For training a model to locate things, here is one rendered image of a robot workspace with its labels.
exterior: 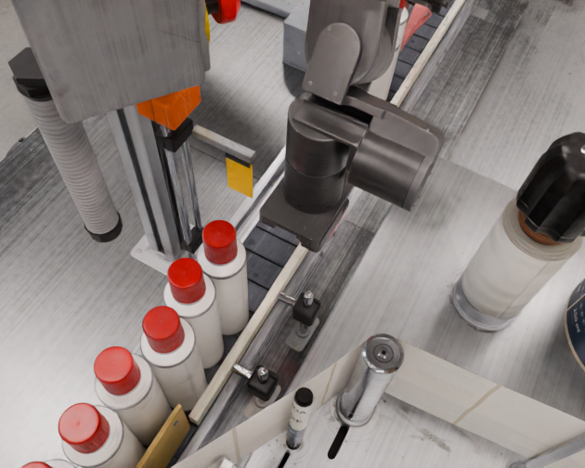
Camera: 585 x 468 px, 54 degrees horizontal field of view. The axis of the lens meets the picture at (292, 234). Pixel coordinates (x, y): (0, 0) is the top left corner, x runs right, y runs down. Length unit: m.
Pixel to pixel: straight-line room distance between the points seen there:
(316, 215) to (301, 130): 0.11
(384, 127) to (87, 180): 0.25
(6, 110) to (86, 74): 1.97
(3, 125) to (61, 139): 1.82
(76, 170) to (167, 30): 0.18
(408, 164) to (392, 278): 0.35
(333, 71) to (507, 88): 0.72
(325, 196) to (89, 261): 0.44
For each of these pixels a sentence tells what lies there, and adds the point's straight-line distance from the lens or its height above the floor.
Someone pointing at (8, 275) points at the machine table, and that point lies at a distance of 0.89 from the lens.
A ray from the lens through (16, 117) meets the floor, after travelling 2.30.
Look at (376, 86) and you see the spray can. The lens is 0.85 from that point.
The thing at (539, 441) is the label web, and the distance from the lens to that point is 0.65.
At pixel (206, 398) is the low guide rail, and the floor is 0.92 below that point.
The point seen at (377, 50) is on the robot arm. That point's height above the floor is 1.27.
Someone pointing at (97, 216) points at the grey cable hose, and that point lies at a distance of 0.55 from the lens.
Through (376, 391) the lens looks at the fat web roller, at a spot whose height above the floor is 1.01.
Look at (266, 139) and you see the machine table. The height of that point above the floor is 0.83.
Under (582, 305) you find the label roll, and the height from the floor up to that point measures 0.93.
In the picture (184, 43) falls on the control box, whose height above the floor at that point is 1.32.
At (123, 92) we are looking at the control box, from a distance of 0.38.
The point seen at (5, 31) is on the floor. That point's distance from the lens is 2.66.
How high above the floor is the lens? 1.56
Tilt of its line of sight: 58 degrees down
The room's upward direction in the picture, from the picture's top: 5 degrees clockwise
